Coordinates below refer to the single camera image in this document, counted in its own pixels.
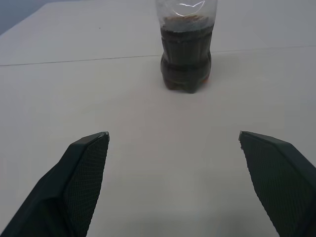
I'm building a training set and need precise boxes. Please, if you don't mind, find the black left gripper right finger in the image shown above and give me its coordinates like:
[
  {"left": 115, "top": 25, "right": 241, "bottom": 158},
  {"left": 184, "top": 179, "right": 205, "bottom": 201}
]
[{"left": 238, "top": 130, "right": 316, "bottom": 237}]

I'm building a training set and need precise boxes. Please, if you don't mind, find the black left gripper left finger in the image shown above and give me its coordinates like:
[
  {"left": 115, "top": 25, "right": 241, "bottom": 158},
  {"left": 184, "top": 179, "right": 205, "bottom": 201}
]
[{"left": 0, "top": 131, "right": 110, "bottom": 237}]

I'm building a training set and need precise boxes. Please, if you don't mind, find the clear bottle with dark liquid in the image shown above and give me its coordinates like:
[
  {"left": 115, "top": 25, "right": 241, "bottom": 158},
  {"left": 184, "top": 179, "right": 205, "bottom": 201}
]
[{"left": 155, "top": 0, "right": 219, "bottom": 95}]

